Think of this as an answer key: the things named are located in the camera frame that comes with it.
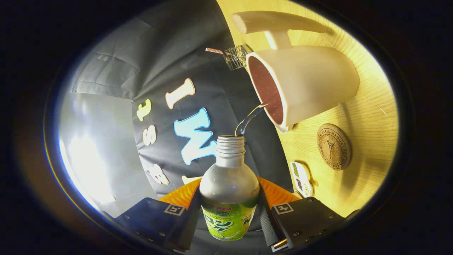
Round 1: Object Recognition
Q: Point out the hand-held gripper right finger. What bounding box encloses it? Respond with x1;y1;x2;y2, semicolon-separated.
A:
256;176;360;253

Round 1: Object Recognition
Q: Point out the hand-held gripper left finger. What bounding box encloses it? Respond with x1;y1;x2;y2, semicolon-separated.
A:
113;177;203;253

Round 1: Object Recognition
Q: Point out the round cork coaster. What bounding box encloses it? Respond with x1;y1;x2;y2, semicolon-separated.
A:
316;123;352;171

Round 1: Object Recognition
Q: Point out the silver bottle with green label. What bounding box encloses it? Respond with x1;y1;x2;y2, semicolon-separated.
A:
199;135;260;242

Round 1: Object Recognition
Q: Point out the clear juice stream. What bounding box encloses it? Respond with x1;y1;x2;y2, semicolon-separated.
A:
235;103;269;136

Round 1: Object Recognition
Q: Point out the white cup with wooden handle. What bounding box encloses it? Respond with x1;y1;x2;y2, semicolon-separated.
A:
232;11;361;134

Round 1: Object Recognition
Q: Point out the white divided dish of beans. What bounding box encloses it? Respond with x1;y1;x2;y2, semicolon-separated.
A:
290;161;314;198

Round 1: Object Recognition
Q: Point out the wooden table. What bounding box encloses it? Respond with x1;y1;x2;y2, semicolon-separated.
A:
216;0;399;218

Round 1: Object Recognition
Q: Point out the wire basket holder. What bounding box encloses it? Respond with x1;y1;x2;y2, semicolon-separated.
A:
223;44;254;71

